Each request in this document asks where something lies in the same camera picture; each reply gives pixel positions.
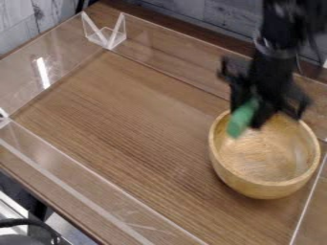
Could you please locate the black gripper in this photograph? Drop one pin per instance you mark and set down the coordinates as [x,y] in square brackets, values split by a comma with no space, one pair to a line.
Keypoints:
[267,81]

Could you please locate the green rectangular block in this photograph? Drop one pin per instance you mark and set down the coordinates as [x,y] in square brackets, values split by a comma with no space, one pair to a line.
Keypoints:
[240,118]

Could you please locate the brown wooden bowl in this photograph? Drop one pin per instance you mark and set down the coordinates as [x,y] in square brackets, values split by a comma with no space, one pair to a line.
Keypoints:
[270,162]

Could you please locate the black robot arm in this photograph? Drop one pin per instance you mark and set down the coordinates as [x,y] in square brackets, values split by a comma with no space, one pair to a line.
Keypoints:
[295,20]

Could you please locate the clear acrylic corner bracket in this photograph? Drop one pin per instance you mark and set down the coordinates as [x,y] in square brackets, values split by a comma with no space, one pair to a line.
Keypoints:
[107,37]

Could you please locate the clear acrylic tray wall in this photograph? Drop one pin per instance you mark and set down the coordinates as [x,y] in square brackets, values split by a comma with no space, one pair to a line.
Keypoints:
[103,210]

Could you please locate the black metal table frame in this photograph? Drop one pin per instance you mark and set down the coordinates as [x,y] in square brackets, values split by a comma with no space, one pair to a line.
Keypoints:
[40,233]

